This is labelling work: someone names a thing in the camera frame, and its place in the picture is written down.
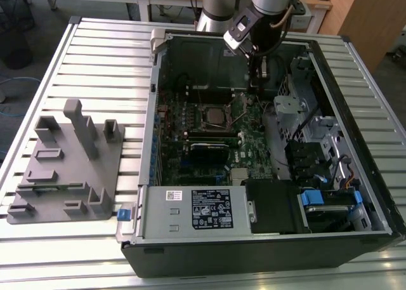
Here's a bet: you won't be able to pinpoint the silver power supply unit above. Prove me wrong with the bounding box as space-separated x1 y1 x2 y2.
135 185 254 240

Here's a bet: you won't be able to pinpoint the blue floor cable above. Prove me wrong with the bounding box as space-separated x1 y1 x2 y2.
0 76 41 118

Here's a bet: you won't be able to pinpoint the wooden cabinet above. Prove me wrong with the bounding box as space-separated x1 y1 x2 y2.
320 0 406 74

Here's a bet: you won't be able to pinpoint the grey wrist-mounted box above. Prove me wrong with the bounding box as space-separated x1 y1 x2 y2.
290 4 314 30

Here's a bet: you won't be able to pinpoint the CPU socket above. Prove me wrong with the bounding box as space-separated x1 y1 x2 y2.
200 103 236 131

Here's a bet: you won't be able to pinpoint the black graphics card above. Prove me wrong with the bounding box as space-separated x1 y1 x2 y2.
189 141 230 164

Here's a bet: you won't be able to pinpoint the green motherboard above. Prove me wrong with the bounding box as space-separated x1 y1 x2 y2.
157 89 280 187

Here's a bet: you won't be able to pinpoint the metal socket cover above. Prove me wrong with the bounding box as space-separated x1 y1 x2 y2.
225 92 249 124

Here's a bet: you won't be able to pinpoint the grey parts rack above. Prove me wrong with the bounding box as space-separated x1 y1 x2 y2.
6 98 127 225

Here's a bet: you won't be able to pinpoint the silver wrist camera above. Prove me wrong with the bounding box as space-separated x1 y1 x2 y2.
223 15 254 55

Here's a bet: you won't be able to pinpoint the black PC case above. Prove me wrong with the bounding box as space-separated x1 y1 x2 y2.
115 28 406 279

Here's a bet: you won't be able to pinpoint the hard disk in blue carrier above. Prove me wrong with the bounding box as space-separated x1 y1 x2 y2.
297 189 364 234

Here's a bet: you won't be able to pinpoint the black disk bay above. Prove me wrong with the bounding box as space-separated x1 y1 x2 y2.
284 141 328 187

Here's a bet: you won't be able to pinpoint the thick black cable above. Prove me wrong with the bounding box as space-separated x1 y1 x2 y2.
292 102 317 142
269 55 287 95

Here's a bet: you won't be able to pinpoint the black office chair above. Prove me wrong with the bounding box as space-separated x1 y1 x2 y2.
0 0 36 70

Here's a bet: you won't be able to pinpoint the black RAM slot bank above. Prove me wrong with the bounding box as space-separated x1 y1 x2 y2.
189 129 242 138
187 86 234 104

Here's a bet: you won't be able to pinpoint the silver square CPU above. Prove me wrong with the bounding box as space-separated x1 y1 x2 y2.
207 109 225 125

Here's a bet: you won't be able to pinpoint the perforated metal drive cage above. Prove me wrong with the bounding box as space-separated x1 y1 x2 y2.
273 56 318 145

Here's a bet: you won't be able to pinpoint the coloured power wires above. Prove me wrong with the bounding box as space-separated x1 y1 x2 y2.
341 172 361 191

